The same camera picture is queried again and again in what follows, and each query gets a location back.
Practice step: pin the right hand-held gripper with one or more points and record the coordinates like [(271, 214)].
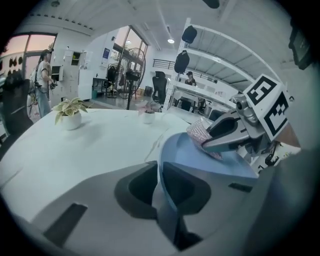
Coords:
[(265, 100)]

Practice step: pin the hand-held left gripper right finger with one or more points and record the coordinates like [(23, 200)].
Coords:
[(215, 200)]

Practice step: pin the silver glitter cloth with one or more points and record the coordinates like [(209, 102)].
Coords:
[(197, 130)]

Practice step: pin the tall glass door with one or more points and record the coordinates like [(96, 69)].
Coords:
[(132, 40)]

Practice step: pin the person's right forearm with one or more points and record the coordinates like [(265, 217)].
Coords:
[(290, 137)]

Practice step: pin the round ceiling light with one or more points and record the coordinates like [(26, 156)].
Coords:
[(170, 40)]

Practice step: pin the white shelving rack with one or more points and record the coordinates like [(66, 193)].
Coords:
[(215, 53)]

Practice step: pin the pink plant in white pot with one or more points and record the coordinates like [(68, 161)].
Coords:
[(148, 117)]

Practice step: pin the green plant in white pot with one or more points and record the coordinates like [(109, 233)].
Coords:
[(71, 120)]

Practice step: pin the blue round bowl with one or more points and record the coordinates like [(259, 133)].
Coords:
[(190, 152)]

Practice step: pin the black railing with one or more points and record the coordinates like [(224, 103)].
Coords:
[(160, 63)]

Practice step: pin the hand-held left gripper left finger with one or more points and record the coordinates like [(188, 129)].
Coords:
[(100, 200)]

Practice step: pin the dark framed window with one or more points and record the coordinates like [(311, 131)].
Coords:
[(37, 42)]

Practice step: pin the blue wall poster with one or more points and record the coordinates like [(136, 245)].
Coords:
[(106, 56)]

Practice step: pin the black cap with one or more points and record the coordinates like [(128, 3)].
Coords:
[(189, 33), (181, 62)]

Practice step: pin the large black floor fan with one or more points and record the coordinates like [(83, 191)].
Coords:
[(131, 75)]

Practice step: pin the black office chair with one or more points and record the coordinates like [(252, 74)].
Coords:
[(160, 85), (15, 100)]

